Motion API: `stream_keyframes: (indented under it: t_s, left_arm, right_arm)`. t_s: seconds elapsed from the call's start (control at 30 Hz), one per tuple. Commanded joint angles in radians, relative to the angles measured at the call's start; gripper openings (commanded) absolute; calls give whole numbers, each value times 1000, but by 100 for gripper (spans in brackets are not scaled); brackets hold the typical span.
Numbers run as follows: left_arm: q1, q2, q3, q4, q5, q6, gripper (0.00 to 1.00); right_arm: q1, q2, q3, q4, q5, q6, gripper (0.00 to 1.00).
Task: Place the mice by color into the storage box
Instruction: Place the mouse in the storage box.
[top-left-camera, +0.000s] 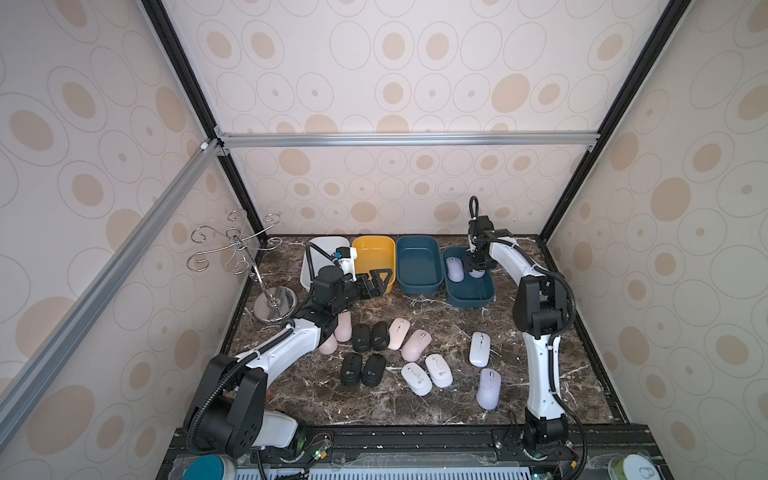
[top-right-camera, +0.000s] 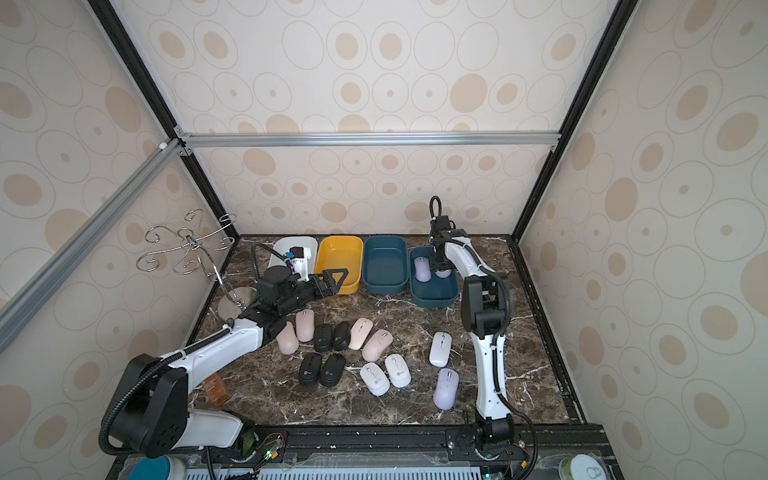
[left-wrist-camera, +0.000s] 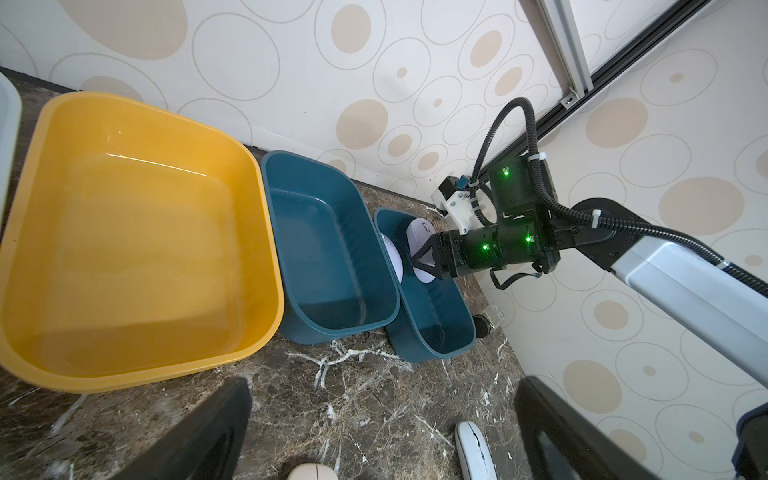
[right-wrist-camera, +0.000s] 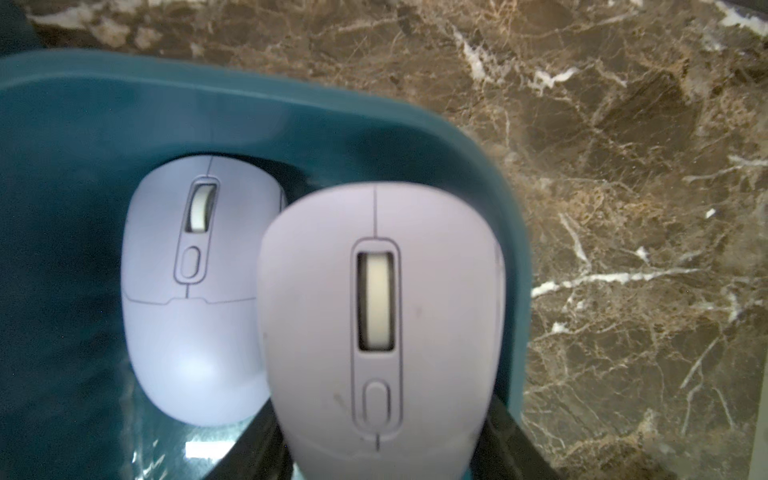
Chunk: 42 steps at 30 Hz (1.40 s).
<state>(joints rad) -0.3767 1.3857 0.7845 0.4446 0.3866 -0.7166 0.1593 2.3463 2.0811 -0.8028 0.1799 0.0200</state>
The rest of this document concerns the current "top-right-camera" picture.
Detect white storage box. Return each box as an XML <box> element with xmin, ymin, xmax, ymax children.
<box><xmin>268</xmin><ymin>236</ymin><xmax>318</xmax><ymax>275</ymax></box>

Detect black mouse upper right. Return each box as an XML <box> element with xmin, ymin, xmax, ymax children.
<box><xmin>333</xmin><ymin>321</ymin><xmax>351</xmax><ymax>351</ymax></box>

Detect silver wire cup rack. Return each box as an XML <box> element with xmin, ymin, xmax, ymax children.
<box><xmin>135</xmin><ymin>208</ymin><xmax>255</xmax><ymax>321</ymax></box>

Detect yellow storage box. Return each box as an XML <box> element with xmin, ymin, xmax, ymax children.
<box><xmin>315</xmin><ymin>235</ymin><xmax>364</xmax><ymax>295</ymax></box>

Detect black mouse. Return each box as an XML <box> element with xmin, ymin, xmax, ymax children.
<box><xmin>313</xmin><ymin>323</ymin><xmax>334</xmax><ymax>353</ymax></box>
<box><xmin>298</xmin><ymin>353</ymin><xmax>323</xmax><ymax>387</ymax></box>
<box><xmin>333</xmin><ymin>321</ymin><xmax>351</xmax><ymax>351</ymax></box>
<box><xmin>319</xmin><ymin>354</ymin><xmax>346</xmax><ymax>387</ymax></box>

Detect pink mouse far left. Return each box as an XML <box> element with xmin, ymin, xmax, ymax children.
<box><xmin>276</xmin><ymin>321</ymin><xmax>300</xmax><ymax>355</ymax></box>

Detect black mouse lower right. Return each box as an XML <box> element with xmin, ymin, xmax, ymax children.
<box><xmin>319</xmin><ymin>354</ymin><xmax>346</xmax><ymax>387</ymax></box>

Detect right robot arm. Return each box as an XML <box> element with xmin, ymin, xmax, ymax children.
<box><xmin>429</xmin><ymin>212</ymin><xmax>532</xmax><ymax>451</ymax></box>

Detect pink mouse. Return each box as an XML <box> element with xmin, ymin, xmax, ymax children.
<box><xmin>295</xmin><ymin>309</ymin><xmax>315</xmax><ymax>343</ymax></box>
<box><xmin>348</xmin><ymin>317</ymin><xmax>373</xmax><ymax>350</ymax></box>
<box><xmin>276</xmin><ymin>321</ymin><xmax>300</xmax><ymax>355</ymax></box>
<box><xmin>361</xmin><ymin>329</ymin><xmax>393</xmax><ymax>362</ymax></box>

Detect aluminium left side bar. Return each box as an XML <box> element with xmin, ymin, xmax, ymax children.
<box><xmin>1</xmin><ymin>138</ymin><xmax>181</xmax><ymax>350</ymax></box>

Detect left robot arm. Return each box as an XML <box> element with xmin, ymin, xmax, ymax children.
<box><xmin>98</xmin><ymin>266</ymin><xmax>348</xmax><ymax>458</ymax></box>

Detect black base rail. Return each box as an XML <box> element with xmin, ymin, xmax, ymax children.
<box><xmin>107</xmin><ymin>423</ymin><xmax>619</xmax><ymax>480</ymax></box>

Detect teal round container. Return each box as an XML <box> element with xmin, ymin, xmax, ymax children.
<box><xmin>127</xmin><ymin>456</ymin><xmax>186</xmax><ymax>480</ymax></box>

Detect teal storage box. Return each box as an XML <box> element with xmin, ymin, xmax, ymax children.
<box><xmin>409</xmin><ymin>246</ymin><xmax>459</xmax><ymax>308</ymax></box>
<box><xmin>362</xmin><ymin>235</ymin><xmax>410</xmax><ymax>295</ymax></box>

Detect black mouse lower left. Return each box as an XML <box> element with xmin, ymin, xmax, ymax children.
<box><xmin>298</xmin><ymin>353</ymin><xmax>323</xmax><ymax>387</ymax></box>

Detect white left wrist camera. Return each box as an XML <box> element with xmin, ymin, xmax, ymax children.
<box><xmin>285</xmin><ymin>246</ymin><xmax>311</xmax><ymax>281</ymax></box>

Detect black mouse upper left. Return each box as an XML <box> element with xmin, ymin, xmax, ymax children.
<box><xmin>313</xmin><ymin>323</ymin><xmax>334</xmax><ymax>353</ymax></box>

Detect horizontal aluminium back bar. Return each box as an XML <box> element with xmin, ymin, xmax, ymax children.
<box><xmin>181</xmin><ymin>130</ymin><xmax>560</xmax><ymax>148</ymax></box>

